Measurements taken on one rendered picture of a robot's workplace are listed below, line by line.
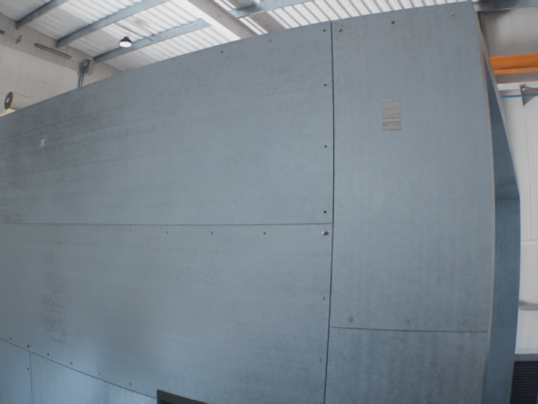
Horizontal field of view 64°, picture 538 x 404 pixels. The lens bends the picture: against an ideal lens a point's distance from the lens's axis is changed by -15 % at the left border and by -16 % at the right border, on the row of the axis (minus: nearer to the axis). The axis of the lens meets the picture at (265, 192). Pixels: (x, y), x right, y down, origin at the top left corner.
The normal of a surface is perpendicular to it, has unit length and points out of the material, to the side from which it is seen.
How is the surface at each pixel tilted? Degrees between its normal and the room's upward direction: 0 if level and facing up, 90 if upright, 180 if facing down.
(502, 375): 90
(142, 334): 90
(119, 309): 90
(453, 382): 90
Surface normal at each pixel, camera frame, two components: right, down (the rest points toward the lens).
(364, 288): -0.52, -0.13
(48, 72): 0.85, -0.04
